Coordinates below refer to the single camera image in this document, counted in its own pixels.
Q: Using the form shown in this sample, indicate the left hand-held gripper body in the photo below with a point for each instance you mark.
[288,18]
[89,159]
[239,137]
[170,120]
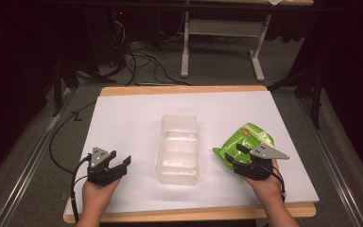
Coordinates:
[102,171]

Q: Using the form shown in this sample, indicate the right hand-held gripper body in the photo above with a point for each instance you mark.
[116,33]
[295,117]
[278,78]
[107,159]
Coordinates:
[255,168]

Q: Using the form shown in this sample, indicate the green snack bag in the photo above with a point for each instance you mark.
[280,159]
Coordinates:
[238,140]

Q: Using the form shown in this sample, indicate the clear plastic container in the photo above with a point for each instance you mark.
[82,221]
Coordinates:
[178,151]

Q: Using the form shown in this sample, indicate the person's right hand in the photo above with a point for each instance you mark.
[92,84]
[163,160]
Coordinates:
[267,187]

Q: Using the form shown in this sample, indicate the person's left hand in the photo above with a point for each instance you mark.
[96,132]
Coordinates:
[98,195]

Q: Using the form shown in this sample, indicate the white foam board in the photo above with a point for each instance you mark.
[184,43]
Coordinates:
[132,126]

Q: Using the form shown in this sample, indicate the black metal stand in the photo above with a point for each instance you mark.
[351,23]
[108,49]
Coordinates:
[60,85]
[308,88]

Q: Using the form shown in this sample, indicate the metal floor rail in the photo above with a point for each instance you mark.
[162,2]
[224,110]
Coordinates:
[31,160]
[331,170]

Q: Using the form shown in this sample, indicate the white metal desk frame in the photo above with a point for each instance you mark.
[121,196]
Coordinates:
[223,28]

